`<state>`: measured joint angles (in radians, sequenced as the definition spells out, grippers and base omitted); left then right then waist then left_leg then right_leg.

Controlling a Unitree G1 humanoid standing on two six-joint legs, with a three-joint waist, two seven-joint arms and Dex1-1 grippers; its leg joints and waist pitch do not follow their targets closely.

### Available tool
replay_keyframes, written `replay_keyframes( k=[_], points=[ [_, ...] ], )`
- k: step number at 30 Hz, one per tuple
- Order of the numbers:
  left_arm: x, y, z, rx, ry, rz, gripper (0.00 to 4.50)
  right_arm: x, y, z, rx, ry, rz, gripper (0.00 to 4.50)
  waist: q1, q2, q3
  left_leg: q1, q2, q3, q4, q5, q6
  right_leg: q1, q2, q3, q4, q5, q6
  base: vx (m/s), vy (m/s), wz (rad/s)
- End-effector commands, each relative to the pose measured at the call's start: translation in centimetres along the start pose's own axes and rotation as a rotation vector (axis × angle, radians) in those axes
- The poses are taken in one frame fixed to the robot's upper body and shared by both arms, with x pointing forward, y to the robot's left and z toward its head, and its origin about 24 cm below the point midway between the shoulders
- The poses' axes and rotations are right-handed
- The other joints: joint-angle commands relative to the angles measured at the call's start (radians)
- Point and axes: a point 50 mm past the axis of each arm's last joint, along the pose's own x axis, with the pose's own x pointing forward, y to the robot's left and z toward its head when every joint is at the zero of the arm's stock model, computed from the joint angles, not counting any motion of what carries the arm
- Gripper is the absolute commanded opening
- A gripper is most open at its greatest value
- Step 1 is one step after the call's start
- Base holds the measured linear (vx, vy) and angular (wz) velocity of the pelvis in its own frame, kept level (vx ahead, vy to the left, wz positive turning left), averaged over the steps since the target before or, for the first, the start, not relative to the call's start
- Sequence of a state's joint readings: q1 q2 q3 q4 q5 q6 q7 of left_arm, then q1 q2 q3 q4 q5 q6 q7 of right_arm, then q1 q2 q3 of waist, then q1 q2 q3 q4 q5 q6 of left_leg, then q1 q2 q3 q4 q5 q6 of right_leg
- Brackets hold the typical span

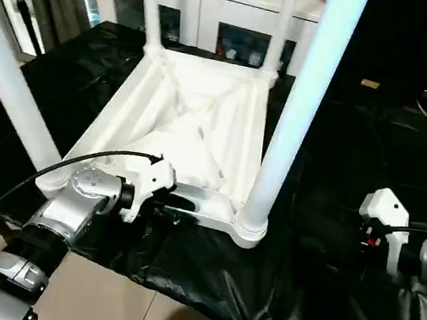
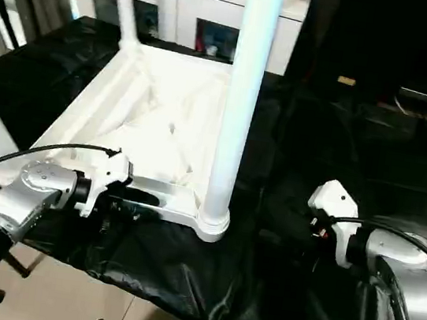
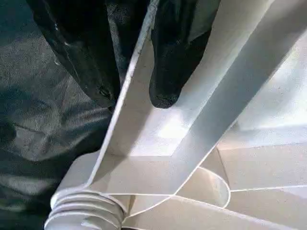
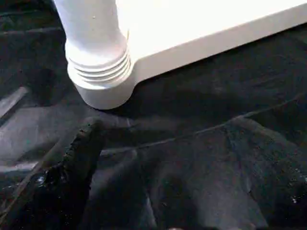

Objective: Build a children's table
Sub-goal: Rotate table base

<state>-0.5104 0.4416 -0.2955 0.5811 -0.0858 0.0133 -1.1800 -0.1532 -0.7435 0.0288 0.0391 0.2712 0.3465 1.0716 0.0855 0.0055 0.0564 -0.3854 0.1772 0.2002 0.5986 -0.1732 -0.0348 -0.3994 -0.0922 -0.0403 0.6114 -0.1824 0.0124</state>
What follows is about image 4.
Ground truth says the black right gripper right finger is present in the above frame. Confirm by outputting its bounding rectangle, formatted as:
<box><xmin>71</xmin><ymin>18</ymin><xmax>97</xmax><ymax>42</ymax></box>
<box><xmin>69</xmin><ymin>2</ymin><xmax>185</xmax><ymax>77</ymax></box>
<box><xmin>225</xmin><ymin>118</ymin><xmax>307</xmax><ymax>230</ymax></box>

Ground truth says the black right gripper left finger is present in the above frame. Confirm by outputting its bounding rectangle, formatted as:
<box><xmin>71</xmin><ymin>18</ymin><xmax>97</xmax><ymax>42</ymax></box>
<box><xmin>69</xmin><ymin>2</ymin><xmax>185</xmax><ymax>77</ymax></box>
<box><xmin>0</xmin><ymin>116</ymin><xmax>106</xmax><ymax>230</ymax></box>

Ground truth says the white plastic table leg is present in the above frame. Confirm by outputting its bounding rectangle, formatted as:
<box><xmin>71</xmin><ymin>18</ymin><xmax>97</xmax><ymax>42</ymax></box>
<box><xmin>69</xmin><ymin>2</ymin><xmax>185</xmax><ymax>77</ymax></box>
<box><xmin>54</xmin><ymin>0</ymin><xmax>133</xmax><ymax>91</ymax></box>

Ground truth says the white plastic table top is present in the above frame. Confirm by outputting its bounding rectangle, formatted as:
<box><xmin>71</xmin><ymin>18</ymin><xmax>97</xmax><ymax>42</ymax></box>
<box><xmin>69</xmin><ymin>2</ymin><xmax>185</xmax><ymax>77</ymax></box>
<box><xmin>76</xmin><ymin>0</ymin><xmax>307</xmax><ymax>111</ymax></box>

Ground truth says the black mat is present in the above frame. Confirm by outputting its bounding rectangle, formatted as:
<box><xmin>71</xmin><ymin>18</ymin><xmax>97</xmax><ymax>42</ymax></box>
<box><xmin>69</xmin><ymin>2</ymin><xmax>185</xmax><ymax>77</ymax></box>
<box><xmin>0</xmin><ymin>0</ymin><xmax>307</xmax><ymax>230</ymax></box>

